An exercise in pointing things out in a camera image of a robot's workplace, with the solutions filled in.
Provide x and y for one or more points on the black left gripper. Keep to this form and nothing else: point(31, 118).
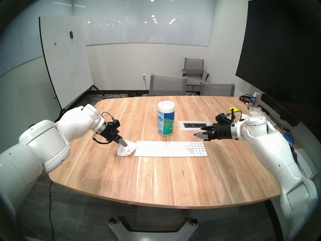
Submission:
point(109, 133)

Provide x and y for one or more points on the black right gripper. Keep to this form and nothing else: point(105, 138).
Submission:
point(224, 131)

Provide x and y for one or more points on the white disinfecting wipe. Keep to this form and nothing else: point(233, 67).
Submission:
point(129, 147)

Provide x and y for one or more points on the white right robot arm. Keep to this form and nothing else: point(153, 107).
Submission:
point(273, 152)

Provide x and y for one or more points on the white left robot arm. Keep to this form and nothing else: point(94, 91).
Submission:
point(37, 152)

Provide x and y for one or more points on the disinfecting wipes canister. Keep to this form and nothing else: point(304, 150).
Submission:
point(166, 120)

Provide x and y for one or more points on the silver table power outlet box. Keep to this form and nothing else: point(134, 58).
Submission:
point(191, 125)

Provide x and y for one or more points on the yellow sticky note pad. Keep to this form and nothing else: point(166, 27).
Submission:
point(233, 109)

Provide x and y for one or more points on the white slim keyboard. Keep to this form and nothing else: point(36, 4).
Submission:
point(170, 148)

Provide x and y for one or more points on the grey mesh office chair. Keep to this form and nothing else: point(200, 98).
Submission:
point(166, 85)
point(217, 89)

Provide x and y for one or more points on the whiteboard cleaner spray bottle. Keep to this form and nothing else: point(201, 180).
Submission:
point(252, 101)

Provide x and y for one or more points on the crumpled white tissue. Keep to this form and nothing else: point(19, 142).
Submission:
point(259, 112)

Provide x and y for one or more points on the grey office chair with armrests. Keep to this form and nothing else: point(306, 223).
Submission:
point(194, 68)

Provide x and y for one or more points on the black video conference bar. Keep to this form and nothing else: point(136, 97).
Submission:
point(281, 110)

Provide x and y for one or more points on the blue pouch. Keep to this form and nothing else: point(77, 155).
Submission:
point(290, 138)

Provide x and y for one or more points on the black whiteboard eraser block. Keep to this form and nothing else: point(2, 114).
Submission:
point(295, 156)

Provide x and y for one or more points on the mobile whiteboard on stand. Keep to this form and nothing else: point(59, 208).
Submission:
point(65, 62)

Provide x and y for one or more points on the black table leg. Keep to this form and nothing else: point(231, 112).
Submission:
point(274, 220)

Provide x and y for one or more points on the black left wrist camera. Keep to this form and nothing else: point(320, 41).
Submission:
point(115, 123)

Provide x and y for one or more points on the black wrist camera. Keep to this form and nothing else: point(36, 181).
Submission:
point(222, 118)
point(115, 123)

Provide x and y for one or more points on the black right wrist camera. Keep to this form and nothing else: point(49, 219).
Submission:
point(222, 118)

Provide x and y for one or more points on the large black wall screen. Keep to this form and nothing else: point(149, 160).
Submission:
point(275, 54)

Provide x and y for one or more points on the glass wall board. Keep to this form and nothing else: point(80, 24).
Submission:
point(15, 49)
point(150, 22)

